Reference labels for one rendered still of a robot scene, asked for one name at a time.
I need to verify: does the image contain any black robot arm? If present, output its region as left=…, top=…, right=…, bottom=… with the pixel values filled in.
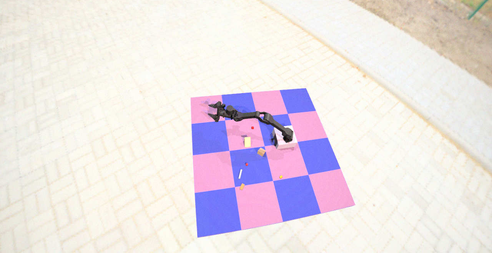
left=225, top=105, right=293, bottom=143

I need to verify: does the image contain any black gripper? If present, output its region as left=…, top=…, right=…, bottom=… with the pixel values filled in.
left=208, top=101, right=226, bottom=122

